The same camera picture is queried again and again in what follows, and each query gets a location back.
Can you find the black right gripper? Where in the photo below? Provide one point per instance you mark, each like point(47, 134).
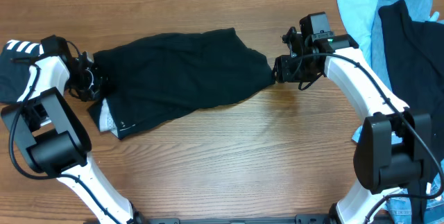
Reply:
point(282, 69)

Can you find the black shorts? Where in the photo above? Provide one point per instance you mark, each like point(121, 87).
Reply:
point(167, 76)

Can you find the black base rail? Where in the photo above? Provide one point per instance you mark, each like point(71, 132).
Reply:
point(236, 221)

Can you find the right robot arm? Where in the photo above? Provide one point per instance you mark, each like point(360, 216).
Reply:
point(392, 152)

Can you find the blue denim jeans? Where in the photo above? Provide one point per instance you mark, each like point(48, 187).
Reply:
point(419, 10)

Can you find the light blue shirt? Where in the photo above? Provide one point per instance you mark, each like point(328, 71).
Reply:
point(358, 18)

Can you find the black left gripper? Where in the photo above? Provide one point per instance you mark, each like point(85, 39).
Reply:
point(85, 94)

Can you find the folded black shirt white letters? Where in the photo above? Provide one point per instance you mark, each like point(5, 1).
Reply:
point(14, 76)

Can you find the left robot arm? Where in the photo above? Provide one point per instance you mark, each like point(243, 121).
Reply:
point(47, 141)

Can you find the black garment in pile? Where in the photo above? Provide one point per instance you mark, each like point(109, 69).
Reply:
point(414, 60)

